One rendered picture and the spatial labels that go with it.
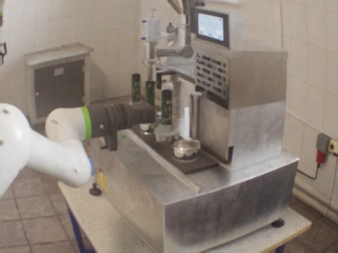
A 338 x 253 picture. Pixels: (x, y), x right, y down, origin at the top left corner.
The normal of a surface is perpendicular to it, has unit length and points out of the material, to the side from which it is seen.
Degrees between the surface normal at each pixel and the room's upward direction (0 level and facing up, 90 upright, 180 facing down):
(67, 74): 90
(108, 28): 90
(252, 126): 90
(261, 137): 90
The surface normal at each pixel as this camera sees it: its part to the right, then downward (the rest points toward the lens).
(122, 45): 0.47, 0.32
